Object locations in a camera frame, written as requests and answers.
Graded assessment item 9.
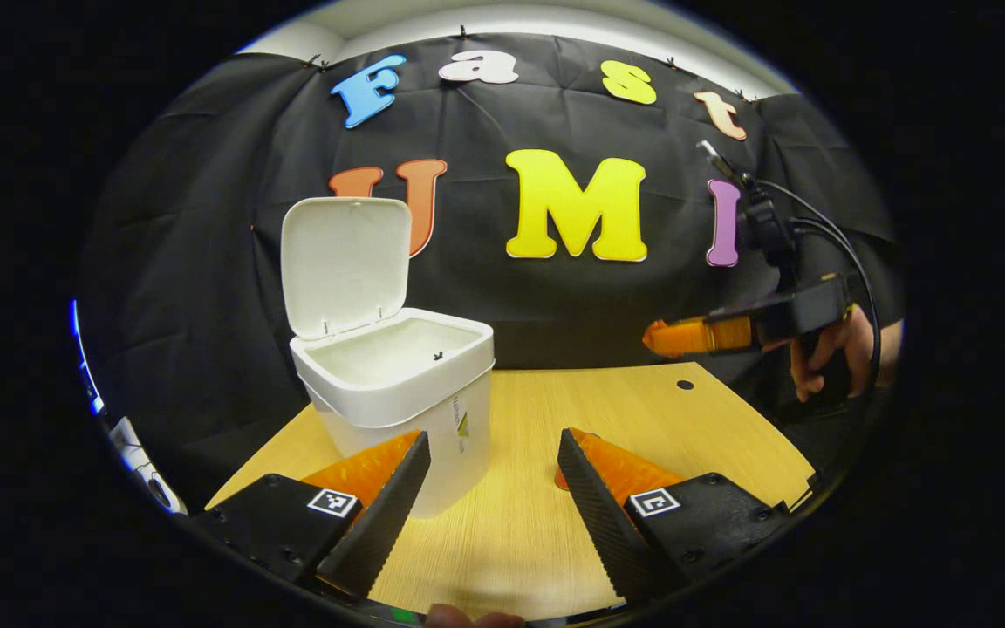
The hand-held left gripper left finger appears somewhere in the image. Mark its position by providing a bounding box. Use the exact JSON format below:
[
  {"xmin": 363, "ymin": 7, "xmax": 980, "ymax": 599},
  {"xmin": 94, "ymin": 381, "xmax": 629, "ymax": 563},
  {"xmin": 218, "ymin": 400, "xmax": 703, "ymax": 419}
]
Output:
[{"xmin": 193, "ymin": 427, "xmax": 432, "ymax": 603}]

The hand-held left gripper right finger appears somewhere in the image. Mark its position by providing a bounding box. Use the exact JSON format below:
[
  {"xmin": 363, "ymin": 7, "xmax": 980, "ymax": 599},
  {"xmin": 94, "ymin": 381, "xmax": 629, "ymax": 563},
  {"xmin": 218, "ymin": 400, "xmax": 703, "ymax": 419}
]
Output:
[{"xmin": 557, "ymin": 427, "xmax": 796, "ymax": 607}]

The white desktop garbage bin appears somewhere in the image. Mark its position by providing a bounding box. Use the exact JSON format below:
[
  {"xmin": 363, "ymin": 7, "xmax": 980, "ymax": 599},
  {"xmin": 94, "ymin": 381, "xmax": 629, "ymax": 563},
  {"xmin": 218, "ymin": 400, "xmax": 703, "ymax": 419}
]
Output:
[{"xmin": 280, "ymin": 196, "xmax": 496, "ymax": 520}]

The wooden desktop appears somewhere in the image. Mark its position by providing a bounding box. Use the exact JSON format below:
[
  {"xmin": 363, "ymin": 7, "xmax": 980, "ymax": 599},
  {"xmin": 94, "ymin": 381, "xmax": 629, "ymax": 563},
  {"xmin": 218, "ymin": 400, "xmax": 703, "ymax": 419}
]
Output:
[{"xmin": 204, "ymin": 362, "xmax": 817, "ymax": 622}]

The white box device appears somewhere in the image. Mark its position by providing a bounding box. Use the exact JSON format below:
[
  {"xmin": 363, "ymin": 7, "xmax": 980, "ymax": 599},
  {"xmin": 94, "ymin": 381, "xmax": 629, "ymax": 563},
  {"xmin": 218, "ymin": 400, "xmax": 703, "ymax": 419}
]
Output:
[{"xmin": 110, "ymin": 417, "xmax": 188, "ymax": 515}]

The lit monitor screen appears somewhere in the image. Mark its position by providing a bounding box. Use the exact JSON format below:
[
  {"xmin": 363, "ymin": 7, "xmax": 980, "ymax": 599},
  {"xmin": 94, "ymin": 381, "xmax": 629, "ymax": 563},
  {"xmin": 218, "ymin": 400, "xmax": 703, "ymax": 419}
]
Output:
[{"xmin": 71, "ymin": 298, "xmax": 106, "ymax": 418}]

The black backdrop cloth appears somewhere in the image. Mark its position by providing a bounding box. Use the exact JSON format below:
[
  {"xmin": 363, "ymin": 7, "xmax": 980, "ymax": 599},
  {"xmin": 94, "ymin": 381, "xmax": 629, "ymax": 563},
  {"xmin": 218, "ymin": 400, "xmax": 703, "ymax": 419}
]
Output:
[{"xmin": 75, "ymin": 33, "xmax": 905, "ymax": 515}]

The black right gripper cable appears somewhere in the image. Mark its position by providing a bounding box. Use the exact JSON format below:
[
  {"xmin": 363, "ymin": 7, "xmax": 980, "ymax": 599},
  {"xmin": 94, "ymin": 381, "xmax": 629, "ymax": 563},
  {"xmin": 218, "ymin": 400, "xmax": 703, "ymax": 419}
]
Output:
[{"xmin": 751, "ymin": 177, "xmax": 883, "ymax": 393}]

